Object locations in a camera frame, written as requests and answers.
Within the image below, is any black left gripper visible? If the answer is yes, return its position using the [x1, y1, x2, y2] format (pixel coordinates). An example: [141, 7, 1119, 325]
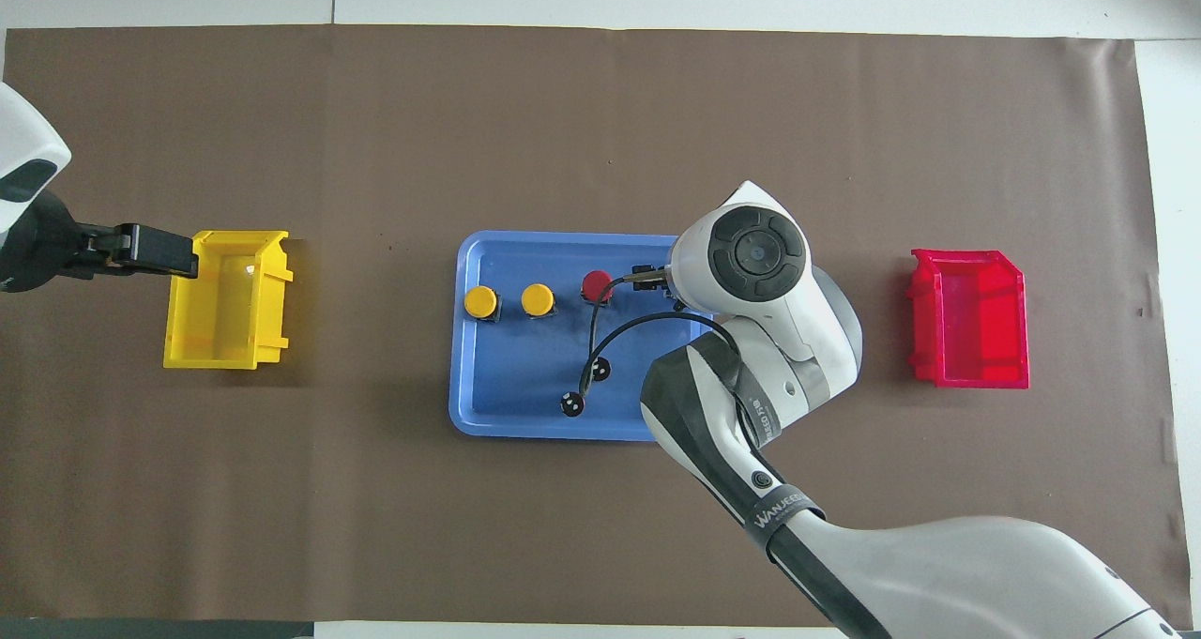
[0, 193, 201, 294]

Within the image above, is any yellow plastic bin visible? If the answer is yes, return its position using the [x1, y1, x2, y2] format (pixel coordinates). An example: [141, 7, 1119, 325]
[162, 230, 294, 371]

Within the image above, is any brown paper mat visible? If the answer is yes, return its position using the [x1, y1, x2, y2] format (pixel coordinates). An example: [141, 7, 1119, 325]
[0, 24, 1193, 626]

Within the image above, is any blue plastic tray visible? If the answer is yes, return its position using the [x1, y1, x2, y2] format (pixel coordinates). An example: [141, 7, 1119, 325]
[448, 231, 716, 443]

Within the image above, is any red plastic bin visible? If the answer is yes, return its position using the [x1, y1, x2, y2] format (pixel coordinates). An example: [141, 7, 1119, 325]
[907, 250, 1031, 390]

